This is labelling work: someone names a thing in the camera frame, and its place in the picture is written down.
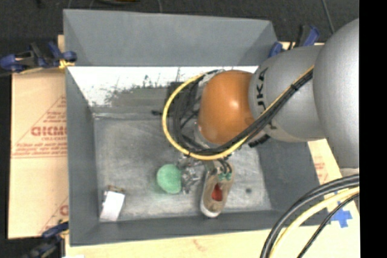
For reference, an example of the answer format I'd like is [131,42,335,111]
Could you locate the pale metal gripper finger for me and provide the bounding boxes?
[180,179,196,195]
[181,169,201,182]

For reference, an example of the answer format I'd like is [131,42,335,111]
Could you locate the brown cardboard board, red print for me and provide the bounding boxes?
[7,68,344,240]

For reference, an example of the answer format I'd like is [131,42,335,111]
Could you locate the green ball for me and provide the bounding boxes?
[155,163,183,195]

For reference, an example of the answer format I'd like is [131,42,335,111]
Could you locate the white box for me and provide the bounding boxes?
[99,186,126,222]

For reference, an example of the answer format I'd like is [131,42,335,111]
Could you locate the beige shoe with red lining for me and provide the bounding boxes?
[199,162,235,219]

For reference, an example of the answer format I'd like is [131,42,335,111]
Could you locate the grey metal bin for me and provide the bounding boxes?
[62,8,329,246]

